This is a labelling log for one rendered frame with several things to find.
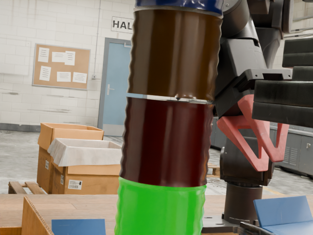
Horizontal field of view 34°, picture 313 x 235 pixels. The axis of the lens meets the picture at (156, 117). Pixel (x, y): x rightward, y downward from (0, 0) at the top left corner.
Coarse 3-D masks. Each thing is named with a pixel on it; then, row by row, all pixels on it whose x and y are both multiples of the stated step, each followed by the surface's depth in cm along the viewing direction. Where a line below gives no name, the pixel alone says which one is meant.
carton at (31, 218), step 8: (24, 200) 66; (24, 208) 66; (32, 208) 61; (24, 216) 65; (32, 216) 60; (40, 216) 57; (24, 224) 65; (32, 224) 60; (40, 224) 56; (0, 232) 66; (8, 232) 66; (16, 232) 66; (24, 232) 65; (32, 232) 60; (40, 232) 55; (48, 232) 52
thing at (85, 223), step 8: (56, 224) 64; (64, 224) 64; (72, 224) 65; (80, 224) 65; (88, 224) 66; (96, 224) 66; (104, 224) 66; (56, 232) 64; (64, 232) 64; (72, 232) 64; (80, 232) 65; (88, 232) 65; (96, 232) 66; (104, 232) 66
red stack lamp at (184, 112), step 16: (128, 112) 21; (144, 112) 20; (160, 112) 20; (176, 112) 20; (192, 112) 20; (208, 112) 21; (128, 128) 21; (144, 128) 20; (160, 128) 20; (176, 128) 20; (192, 128) 20; (208, 128) 21; (128, 144) 21; (144, 144) 20; (160, 144) 20; (176, 144) 20; (192, 144) 20; (208, 144) 21; (128, 160) 21; (144, 160) 20; (160, 160) 20; (176, 160) 20; (192, 160) 20; (208, 160) 21; (128, 176) 21; (144, 176) 20; (160, 176) 20; (176, 176) 20; (192, 176) 20
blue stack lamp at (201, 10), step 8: (136, 0) 21; (144, 0) 20; (152, 0) 20; (160, 0) 20; (168, 0) 20; (176, 0) 20; (184, 0) 20; (192, 0) 20; (200, 0) 20; (208, 0) 20; (216, 0) 20; (136, 8) 21; (144, 8) 21; (152, 8) 21; (160, 8) 21; (168, 8) 20; (176, 8) 20; (184, 8) 20; (192, 8) 20; (200, 8) 20; (208, 8) 20; (216, 8) 20; (216, 16) 21
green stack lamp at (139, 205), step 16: (128, 192) 21; (144, 192) 20; (160, 192) 20; (176, 192) 20; (192, 192) 20; (128, 208) 21; (144, 208) 20; (160, 208) 20; (176, 208) 20; (192, 208) 21; (128, 224) 20; (144, 224) 20; (160, 224) 20; (176, 224) 20; (192, 224) 21
